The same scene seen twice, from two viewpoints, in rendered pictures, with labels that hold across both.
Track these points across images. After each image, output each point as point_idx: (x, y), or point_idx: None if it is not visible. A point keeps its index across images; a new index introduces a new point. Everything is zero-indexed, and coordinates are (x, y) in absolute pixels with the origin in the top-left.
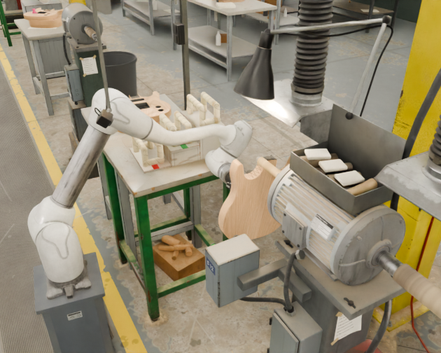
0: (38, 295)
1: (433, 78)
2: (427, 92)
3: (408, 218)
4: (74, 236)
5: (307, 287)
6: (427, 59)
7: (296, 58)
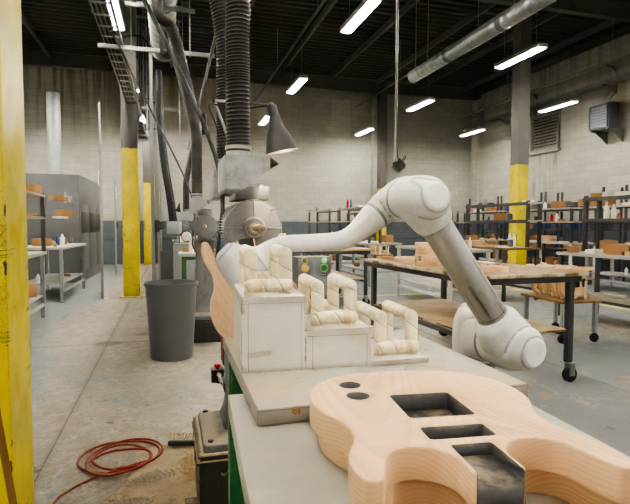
0: (496, 368)
1: (17, 176)
2: (16, 196)
3: (27, 372)
4: (456, 312)
5: None
6: (12, 155)
7: (248, 126)
